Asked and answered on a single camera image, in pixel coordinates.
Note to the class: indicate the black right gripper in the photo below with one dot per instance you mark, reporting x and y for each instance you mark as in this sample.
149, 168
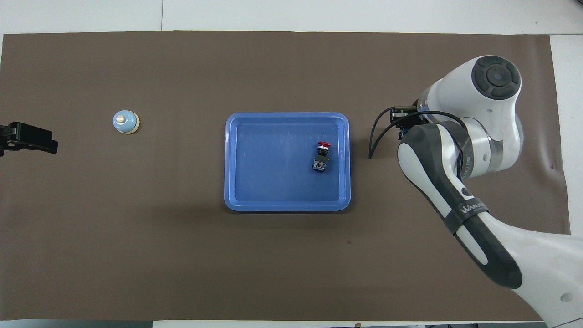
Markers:
405, 118

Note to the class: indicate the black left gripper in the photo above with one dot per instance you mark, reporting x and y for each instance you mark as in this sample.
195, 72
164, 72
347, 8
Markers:
32, 133

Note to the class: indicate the red push button switch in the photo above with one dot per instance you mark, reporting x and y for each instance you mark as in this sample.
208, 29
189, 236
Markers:
320, 163

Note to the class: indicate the light blue service bell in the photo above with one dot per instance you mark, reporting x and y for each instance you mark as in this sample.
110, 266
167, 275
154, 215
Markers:
126, 123

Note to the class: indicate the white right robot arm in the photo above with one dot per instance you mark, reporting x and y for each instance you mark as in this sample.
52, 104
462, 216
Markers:
496, 77

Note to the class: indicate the blue plastic tray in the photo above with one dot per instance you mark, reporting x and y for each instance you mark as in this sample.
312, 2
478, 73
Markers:
273, 159

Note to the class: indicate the brown table mat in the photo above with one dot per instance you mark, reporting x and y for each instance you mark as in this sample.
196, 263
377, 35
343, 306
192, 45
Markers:
136, 255

